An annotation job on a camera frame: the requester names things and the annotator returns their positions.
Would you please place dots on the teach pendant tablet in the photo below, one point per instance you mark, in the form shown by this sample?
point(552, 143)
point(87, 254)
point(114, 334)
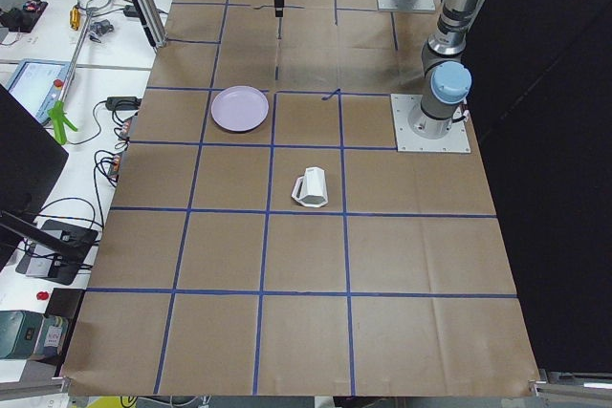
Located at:
point(36, 84)

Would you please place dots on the black power adapter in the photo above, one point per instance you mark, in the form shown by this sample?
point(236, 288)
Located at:
point(122, 103)

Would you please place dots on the black monitor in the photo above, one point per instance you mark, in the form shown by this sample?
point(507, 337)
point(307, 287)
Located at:
point(31, 160)

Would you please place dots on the white faceted cup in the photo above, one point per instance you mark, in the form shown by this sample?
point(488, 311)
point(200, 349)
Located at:
point(310, 189)

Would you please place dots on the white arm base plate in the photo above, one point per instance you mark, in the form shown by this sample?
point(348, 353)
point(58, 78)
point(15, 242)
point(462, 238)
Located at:
point(455, 141)

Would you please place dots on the brown paper mat blue grid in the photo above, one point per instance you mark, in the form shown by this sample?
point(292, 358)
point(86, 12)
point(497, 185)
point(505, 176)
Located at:
point(268, 237)

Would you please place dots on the black monitor stand base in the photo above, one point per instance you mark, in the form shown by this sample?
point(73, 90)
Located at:
point(56, 252)

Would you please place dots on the red emergency button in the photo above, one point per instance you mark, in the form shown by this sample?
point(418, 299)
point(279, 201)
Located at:
point(42, 295)

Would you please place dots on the black red device box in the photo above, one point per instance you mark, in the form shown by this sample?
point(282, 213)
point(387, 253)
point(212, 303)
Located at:
point(23, 19)

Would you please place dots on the lilac plate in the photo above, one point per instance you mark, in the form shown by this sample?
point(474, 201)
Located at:
point(239, 108)

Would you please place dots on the green electrical box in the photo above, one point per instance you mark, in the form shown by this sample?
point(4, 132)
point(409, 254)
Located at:
point(19, 333)

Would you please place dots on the grey metal clamp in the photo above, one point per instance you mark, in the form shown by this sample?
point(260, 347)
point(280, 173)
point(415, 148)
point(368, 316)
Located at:
point(99, 29)

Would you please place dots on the reacher grabber green handle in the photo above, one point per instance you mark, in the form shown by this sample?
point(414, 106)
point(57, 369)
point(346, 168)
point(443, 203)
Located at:
point(56, 113)

